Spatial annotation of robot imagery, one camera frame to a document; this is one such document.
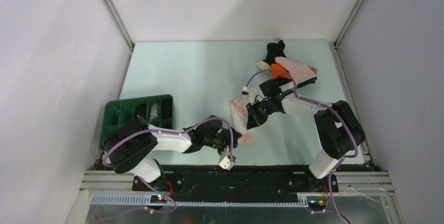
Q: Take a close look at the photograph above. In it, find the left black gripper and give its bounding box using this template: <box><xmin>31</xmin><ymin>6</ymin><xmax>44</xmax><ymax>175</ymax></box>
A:
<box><xmin>203</xmin><ymin>126</ymin><xmax>242</xmax><ymax>159</ymax></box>

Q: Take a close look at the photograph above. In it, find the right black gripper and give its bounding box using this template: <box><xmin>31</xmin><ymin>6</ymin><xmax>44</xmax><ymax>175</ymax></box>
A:
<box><xmin>246</xmin><ymin>98</ymin><xmax>274</xmax><ymax>130</ymax></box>

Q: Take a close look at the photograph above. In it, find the white pink-trimmed underwear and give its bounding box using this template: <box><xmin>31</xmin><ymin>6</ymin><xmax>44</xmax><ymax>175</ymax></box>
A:
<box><xmin>230</xmin><ymin>95</ymin><xmax>254</xmax><ymax>143</ymax></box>

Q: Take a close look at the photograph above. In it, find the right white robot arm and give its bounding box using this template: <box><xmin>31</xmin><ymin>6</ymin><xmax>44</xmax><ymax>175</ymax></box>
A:
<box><xmin>242</xmin><ymin>77</ymin><xmax>366</xmax><ymax>192</ymax></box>

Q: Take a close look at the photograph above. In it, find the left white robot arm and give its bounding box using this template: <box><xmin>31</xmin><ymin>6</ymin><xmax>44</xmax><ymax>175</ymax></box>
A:
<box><xmin>102</xmin><ymin>116</ymin><xmax>242</xmax><ymax>191</ymax></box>

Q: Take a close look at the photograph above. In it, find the black white striped underwear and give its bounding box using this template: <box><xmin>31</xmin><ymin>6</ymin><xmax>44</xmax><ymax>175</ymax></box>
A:
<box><xmin>275</xmin><ymin>78</ymin><xmax>317</xmax><ymax>91</ymax></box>

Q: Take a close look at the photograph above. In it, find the orange underwear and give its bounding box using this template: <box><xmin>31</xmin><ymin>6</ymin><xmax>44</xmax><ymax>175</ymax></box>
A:
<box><xmin>270</xmin><ymin>63</ymin><xmax>292</xmax><ymax>80</ymax></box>

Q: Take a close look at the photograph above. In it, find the cream underwear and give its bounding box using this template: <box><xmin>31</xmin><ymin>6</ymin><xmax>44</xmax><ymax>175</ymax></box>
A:
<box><xmin>257</xmin><ymin>60</ymin><xmax>271</xmax><ymax>73</ymax></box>

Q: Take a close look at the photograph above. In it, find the light pink underwear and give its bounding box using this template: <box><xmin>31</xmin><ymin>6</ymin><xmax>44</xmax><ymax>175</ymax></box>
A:
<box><xmin>275</xmin><ymin>57</ymin><xmax>317</xmax><ymax>86</ymax></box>

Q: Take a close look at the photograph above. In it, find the rolled white underwear in tray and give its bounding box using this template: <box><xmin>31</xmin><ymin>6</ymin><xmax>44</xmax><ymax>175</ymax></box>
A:
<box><xmin>148</xmin><ymin>103</ymin><xmax>161</xmax><ymax>121</ymax></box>

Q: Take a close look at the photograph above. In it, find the green divided storage tray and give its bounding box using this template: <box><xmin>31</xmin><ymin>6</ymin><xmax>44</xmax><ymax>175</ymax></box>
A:
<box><xmin>98</xmin><ymin>94</ymin><xmax>175</xmax><ymax>151</ymax></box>

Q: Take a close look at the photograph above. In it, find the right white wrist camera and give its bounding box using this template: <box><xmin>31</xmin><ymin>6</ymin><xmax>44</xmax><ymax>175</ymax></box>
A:
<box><xmin>242</xmin><ymin>86</ymin><xmax>258</xmax><ymax>105</ymax></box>

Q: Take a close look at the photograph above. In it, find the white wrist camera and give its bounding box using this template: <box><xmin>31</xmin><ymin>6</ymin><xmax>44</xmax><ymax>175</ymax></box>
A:
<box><xmin>218</xmin><ymin>147</ymin><xmax>236</xmax><ymax>171</ymax></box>
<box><xmin>242</xmin><ymin>86</ymin><xmax>258</xmax><ymax>105</ymax></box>

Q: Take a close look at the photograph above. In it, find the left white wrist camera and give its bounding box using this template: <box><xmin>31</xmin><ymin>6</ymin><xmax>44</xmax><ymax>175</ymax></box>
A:
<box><xmin>218</xmin><ymin>147</ymin><xmax>236</xmax><ymax>171</ymax></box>

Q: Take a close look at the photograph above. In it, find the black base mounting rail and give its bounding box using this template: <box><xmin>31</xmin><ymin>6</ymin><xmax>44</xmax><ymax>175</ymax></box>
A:
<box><xmin>153</xmin><ymin>165</ymin><xmax>339</xmax><ymax>203</ymax></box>

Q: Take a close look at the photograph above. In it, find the right aluminium frame post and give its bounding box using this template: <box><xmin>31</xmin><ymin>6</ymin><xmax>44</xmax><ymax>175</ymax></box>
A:
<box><xmin>334</xmin><ymin>0</ymin><xmax>366</xmax><ymax>50</ymax></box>

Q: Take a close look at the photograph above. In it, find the aluminium frame post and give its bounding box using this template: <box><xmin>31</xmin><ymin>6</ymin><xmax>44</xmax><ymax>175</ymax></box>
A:
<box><xmin>334</xmin><ymin>0</ymin><xmax>366</xmax><ymax>50</ymax></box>
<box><xmin>102</xmin><ymin>0</ymin><xmax>135</xmax><ymax>51</ymax></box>

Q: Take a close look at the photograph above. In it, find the left aluminium frame post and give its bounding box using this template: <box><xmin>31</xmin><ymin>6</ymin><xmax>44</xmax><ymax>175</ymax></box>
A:
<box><xmin>102</xmin><ymin>0</ymin><xmax>135</xmax><ymax>51</ymax></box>

